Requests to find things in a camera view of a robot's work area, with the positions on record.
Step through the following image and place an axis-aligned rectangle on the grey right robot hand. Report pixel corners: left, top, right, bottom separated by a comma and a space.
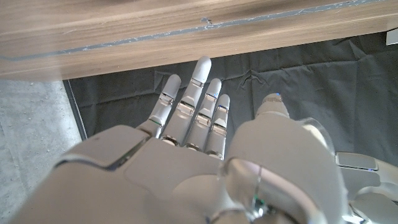
9, 55, 353, 224

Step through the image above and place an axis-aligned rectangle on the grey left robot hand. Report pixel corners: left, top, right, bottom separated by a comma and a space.
335, 151, 398, 224

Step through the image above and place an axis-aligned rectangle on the black backdrop curtain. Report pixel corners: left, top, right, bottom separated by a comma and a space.
62, 29, 398, 167

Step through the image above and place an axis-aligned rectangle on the white power box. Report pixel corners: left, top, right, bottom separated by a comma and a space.
385, 27, 398, 46

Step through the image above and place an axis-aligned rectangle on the wooden table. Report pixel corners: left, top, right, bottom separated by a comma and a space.
0, 0, 384, 62

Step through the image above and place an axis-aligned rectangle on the black backdrop frame pole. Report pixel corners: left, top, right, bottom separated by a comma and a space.
62, 79, 88, 141

